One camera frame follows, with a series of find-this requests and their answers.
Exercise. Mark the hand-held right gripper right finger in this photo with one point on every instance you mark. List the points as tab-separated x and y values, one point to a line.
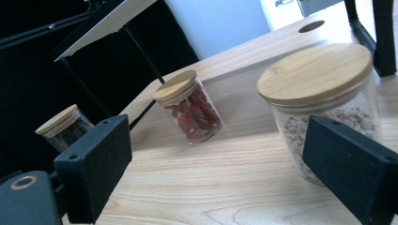
353	168

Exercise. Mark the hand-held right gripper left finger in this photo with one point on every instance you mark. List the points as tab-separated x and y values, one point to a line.
94	168

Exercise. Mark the tall glass jar wooden lid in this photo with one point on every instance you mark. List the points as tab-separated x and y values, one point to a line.
59	120

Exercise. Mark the wide glass jar pale nuts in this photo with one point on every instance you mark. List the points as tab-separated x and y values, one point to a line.
313	75

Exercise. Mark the glass jar with red pieces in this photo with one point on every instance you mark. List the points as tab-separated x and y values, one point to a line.
194	115

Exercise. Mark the black curtain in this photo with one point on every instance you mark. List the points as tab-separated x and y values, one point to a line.
25	93

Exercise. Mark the white cabinet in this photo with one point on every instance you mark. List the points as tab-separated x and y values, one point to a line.
219	25

